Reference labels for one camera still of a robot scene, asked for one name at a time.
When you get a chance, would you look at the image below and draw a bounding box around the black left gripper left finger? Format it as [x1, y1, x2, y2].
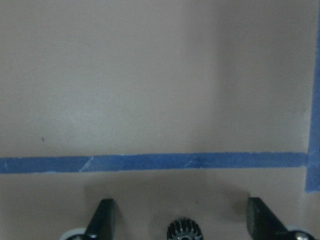
[84, 198, 116, 240]

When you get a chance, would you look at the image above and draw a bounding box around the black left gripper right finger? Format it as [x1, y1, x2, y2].
[246, 197, 293, 240]

